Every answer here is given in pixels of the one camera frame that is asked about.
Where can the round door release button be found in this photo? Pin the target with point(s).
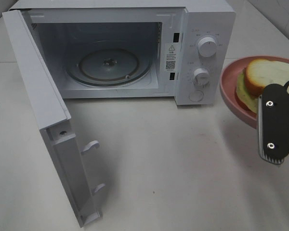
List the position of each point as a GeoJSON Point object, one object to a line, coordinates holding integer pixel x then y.
{"type": "Point", "coordinates": [196, 96]}

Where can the white timer knob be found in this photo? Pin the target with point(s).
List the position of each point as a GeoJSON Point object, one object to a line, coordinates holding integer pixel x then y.
{"type": "Point", "coordinates": [201, 76]}

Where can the pink round plate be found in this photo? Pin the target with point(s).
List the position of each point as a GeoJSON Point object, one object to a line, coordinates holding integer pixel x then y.
{"type": "Point", "coordinates": [228, 81]}

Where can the white microwave door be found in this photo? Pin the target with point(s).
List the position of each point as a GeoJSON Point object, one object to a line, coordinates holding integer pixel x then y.
{"type": "Point", "coordinates": [53, 118]}

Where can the sandwich with lettuce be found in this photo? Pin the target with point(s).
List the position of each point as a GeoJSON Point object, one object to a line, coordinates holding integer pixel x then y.
{"type": "Point", "coordinates": [256, 76]}

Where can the white microwave oven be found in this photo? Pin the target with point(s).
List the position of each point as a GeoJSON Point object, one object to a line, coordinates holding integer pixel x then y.
{"type": "Point", "coordinates": [173, 27]}

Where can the white upper microwave knob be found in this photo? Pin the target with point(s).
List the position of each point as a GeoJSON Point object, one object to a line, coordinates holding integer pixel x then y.
{"type": "Point", "coordinates": [207, 46]}

